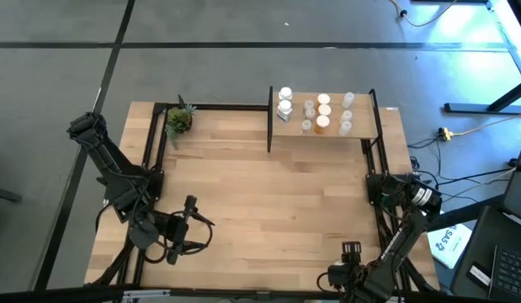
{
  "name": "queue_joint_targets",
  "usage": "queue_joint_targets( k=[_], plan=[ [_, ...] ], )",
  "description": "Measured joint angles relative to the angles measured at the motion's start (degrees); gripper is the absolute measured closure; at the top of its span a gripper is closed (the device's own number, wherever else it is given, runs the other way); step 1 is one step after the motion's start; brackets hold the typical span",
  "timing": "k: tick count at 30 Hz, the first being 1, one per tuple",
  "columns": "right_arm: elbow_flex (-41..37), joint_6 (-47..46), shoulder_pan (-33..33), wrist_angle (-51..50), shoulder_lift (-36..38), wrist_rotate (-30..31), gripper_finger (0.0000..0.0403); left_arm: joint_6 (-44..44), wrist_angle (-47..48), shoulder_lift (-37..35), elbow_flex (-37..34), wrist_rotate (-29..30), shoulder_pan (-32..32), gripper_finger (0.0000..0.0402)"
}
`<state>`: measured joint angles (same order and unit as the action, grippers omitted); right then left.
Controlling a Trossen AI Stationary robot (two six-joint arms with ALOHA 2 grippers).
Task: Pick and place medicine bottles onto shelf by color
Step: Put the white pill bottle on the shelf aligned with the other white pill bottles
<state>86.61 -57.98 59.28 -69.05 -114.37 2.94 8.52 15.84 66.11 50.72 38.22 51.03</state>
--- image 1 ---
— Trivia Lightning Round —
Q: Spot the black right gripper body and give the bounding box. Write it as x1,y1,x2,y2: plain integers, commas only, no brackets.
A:
326,260,369,295

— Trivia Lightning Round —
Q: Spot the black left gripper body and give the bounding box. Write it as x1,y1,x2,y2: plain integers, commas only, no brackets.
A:
157,210,190,253

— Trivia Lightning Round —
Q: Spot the white medicine bottle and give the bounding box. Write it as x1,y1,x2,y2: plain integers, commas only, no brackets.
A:
276,99,294,123

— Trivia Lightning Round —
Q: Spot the wooden shelf board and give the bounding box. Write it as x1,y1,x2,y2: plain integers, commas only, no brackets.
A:
271,91,380,140

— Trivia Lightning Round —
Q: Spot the black rig front bar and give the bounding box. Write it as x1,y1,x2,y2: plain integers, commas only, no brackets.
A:
0,284,521,303

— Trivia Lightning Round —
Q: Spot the white printed booklet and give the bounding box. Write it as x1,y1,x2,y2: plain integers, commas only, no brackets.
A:
426,210,474,270

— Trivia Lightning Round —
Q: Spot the potted succulent plant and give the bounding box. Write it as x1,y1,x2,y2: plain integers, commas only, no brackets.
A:
165,93,199,151

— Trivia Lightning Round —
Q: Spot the black desk crossbar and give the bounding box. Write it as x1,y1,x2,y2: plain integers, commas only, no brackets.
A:
426,197,508,232

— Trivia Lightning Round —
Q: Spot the black side desk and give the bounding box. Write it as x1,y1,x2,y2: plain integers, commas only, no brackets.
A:
449,205,521,300

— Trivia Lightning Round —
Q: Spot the black keyboard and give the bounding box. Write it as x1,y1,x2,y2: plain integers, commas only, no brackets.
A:
488,245,521,302

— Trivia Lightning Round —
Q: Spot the black floor stand foot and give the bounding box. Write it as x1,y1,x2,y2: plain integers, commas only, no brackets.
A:
0,183,24,204

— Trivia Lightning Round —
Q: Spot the dark grey monitor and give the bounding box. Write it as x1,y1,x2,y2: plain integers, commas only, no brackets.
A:
502,133,521,224

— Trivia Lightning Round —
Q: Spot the black desk leg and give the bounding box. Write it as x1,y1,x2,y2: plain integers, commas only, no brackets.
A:
444,77,521,115

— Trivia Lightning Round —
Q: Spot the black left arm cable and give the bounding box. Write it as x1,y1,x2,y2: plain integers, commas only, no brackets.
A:
142,210,215,265

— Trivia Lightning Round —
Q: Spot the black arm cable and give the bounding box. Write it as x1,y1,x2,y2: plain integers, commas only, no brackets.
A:
316,271,333,295
142,210,215,265

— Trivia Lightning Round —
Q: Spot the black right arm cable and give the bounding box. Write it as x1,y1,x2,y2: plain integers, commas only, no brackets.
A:
316,271,333,295

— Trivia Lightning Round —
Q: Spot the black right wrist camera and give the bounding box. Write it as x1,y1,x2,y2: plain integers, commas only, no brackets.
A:
341,241,364,264

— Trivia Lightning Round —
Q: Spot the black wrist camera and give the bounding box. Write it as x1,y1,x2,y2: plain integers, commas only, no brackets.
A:
183,194,199,217
341,241,364,264

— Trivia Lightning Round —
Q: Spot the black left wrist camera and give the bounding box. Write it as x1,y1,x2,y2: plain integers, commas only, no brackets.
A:
183,194,199,217

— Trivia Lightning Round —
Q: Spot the silver camera bracket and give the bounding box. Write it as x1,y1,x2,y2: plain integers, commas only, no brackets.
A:
121,289,172,302

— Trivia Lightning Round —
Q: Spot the black table frame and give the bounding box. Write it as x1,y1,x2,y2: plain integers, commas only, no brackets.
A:
91,102,440,294

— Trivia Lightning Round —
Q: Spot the black shelf post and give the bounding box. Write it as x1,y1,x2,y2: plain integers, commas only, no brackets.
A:
368,88,387,151
267,85,274,153

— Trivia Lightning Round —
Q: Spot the black floor cable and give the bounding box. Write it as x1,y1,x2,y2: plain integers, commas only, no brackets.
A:
407,134,518,203

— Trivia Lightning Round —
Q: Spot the thin cream cable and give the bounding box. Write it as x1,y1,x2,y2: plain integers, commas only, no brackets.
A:
451,112,521,138

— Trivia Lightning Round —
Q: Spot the tan cable with black plug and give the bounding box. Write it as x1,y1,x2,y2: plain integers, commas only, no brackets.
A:
388,0,459,29

